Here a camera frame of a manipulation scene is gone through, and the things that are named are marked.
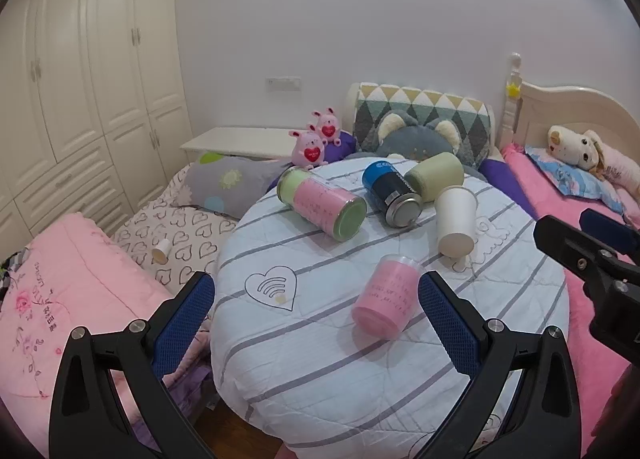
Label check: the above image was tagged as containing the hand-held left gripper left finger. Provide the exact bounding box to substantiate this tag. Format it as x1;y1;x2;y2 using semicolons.
48;270;217;459

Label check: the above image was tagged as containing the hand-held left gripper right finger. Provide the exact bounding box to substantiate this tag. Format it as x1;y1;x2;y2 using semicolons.
417;270;584;459

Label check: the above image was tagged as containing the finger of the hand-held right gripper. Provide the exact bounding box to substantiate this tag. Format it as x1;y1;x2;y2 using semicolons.
533;215;628;292
580;208;640;256

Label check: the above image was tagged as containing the small pink cup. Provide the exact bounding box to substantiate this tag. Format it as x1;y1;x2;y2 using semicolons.
351;254;425;339

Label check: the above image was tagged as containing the white paper cup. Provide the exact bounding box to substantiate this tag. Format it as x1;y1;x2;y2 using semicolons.
436;186;476;258

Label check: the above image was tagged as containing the pale green cup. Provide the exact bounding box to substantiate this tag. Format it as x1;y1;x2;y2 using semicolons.
404;152;466;202

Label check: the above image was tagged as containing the blue and black cup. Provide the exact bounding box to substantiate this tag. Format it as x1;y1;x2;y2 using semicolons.
361;159;425;228

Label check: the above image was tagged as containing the pink cup with green ends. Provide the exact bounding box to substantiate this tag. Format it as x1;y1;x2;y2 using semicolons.
276;166;367;243

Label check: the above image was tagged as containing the purple floral cloth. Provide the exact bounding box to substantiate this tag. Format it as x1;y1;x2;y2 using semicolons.
162;326;217;422

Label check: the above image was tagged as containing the pink bed sheet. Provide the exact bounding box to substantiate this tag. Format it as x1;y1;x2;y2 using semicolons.
501;142;640;440

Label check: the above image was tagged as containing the blue floral pillow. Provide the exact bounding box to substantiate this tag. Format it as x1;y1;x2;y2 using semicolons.
525;144;629;216

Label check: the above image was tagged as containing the purple blanket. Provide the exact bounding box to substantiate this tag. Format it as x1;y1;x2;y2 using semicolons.
479;156;539;218

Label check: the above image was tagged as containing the white plush sheep toy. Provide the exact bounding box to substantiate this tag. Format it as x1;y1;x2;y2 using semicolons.
546;125;640;186

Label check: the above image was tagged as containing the heart print bed sheet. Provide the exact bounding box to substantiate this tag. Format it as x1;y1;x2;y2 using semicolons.
110;164;242;296

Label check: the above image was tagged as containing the pink embroidered blanket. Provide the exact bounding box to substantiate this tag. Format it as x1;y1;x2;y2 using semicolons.
0;213;173;440

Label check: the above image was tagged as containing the round striped covered table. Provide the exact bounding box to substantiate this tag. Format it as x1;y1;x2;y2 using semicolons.
210;154;581;452

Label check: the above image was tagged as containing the cream bed headboard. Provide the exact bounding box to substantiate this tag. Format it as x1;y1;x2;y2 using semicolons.
502;53;640;152

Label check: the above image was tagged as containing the grey dotted pillow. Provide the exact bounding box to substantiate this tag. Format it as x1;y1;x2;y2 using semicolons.
172;152;282;220

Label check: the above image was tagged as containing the dark plaid cloth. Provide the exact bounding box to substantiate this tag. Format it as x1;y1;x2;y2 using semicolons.
0;250;32;292

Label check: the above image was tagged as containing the grey bear cushion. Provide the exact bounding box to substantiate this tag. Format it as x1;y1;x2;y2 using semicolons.
356;109;492;176

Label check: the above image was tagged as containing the white bedside table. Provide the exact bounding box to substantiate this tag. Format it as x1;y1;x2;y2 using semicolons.
180;126;307;161

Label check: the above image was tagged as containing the triangle pattern pillow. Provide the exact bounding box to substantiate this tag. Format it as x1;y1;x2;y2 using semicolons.
352;83;496;165

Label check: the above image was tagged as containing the purple cushion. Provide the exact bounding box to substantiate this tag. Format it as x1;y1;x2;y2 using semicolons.
320;132;359;165

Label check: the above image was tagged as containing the pink plush toy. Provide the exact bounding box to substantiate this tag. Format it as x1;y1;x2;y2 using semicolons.
312;106;344;146
291;123;326;171

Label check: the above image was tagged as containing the cream wardrobe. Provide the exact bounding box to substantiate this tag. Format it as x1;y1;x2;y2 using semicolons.
0;0;194;260

